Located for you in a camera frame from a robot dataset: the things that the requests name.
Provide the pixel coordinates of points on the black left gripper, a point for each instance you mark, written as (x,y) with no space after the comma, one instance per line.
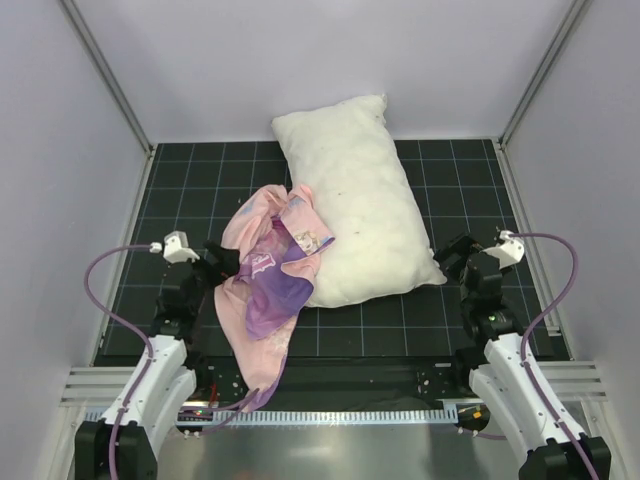
(208,266)

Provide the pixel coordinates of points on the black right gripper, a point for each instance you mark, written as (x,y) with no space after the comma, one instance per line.
(455,250)

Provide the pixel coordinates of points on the pink purple printed pillowcase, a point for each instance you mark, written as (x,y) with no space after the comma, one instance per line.
(280,239)

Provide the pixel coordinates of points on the white pillow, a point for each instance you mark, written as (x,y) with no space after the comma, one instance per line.
(346,156)

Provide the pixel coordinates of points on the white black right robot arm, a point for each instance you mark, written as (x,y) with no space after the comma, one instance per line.
(501,369)

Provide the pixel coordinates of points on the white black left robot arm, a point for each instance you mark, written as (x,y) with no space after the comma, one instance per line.
(125,442)

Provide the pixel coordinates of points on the black gridded work mat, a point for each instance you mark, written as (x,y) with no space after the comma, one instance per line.
(458,186)

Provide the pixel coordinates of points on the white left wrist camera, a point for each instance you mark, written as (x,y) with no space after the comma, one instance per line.
(175,248)

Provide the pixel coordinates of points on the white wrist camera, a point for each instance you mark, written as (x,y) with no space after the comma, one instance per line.
(175,248)
(508,250)

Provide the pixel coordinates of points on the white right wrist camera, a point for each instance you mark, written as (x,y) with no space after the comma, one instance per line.
(508,250)

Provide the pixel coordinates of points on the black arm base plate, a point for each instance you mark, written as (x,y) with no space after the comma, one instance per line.
(366,383)

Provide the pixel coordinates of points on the slotted grey cable duct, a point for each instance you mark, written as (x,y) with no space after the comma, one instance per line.
(298,419)

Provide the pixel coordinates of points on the left aluminium rail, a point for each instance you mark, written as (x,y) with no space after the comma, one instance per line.
(94,386)

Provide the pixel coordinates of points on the left aluminium frame post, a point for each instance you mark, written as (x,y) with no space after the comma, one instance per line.
(105,72)

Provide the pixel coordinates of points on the aluminium frame post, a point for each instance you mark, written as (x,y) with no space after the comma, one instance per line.
(105,72)
(560,39)

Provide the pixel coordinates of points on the right aluminium frame post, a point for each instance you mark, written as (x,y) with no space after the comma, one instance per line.
(560,39)

